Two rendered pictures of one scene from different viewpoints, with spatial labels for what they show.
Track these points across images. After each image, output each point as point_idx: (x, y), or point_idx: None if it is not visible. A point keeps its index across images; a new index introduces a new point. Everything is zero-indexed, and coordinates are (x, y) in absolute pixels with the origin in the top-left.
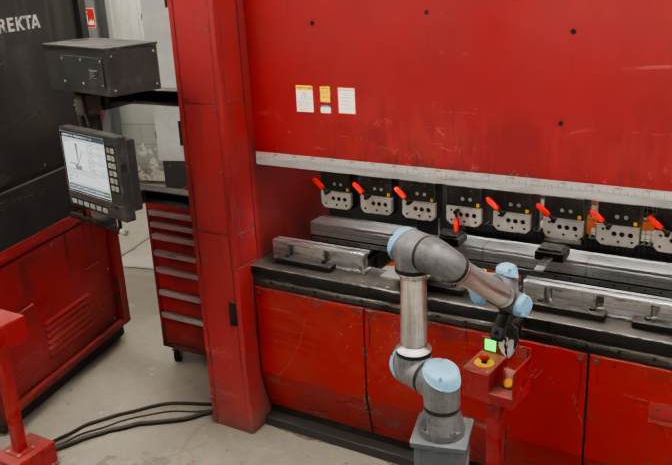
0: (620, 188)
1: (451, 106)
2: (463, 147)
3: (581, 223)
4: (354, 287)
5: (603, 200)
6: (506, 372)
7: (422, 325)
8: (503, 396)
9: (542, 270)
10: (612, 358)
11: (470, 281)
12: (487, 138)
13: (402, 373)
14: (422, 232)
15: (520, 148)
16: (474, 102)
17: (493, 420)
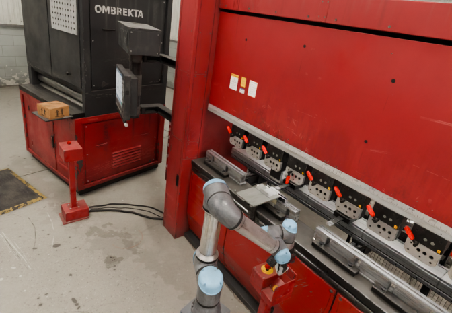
0: (393, 199)
1: (303, 109)
2: (303, 136)
3: (359, 210)
4: (229, 191)
5: (379, 202)
6: (278, 281)
7: (211, 243)
8: (268, 296)
9: (330, 225)
10: (350, 302)
11: (241, 231)
12: (318, 135)
13: (194, 265)
14: (222, 187)
15: (335, 148)
16: (317, 110)
17: (263, 303)
